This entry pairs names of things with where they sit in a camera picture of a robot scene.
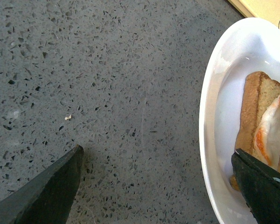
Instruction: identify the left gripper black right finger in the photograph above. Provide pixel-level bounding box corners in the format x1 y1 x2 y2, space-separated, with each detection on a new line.
231 149 280 224

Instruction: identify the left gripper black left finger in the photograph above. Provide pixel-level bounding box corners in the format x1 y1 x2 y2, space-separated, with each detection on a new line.
0 145 84 224

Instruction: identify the white round plate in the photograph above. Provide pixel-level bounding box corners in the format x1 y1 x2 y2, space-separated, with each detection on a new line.
199 18 280 224

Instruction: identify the fried egg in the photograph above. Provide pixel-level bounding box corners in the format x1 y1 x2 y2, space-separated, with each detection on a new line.
253 95 280 169

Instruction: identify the bottom bread slice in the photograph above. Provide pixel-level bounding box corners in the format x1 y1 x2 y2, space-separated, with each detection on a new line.
229 71 280 192

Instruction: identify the yellow bear serving tray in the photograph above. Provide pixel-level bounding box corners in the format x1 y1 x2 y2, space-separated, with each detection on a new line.
228 0 280 30

